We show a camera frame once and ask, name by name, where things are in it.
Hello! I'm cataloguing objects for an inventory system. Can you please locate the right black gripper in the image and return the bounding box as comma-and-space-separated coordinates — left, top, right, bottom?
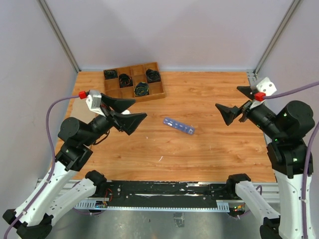
215, 85, 283, 138

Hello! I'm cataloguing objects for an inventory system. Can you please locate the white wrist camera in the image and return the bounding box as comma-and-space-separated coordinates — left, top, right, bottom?
86, 90, 105, 116
254, 77, 277, 96

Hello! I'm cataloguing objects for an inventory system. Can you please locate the folded beige cloth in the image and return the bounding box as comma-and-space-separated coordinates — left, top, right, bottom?
63, 96, 100, 147

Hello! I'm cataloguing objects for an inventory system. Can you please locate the blue weekly pill organizer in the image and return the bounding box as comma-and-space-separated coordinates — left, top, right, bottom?
163, 117, 195, 135

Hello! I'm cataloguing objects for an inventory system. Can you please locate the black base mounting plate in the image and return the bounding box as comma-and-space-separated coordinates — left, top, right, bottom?
92, 181, 240, 208

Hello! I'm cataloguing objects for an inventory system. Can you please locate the grey slotted cable duct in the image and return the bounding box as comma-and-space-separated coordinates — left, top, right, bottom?
74, 200, 230, 213

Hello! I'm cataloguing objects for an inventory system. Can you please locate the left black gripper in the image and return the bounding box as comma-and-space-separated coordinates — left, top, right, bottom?
83, 93, 148, 146

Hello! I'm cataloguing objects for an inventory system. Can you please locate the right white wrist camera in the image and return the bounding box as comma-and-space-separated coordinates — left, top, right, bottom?
254, 77, 277, 96

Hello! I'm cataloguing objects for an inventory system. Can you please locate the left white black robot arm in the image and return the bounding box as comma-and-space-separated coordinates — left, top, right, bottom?
2, 90, 147, 239

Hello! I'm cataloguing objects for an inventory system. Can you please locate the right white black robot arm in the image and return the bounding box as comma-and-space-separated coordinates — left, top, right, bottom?
216, 83, 319, 239

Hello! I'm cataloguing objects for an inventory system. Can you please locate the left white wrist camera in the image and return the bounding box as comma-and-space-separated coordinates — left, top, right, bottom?
86, 90, 105, 116

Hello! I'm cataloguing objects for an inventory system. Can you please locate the brown bottle with white cap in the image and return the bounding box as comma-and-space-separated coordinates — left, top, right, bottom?
122, 110, 131, 115

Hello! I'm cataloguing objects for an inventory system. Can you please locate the wooden compartment tray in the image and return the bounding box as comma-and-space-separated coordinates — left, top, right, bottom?
103, 62, 166, 102

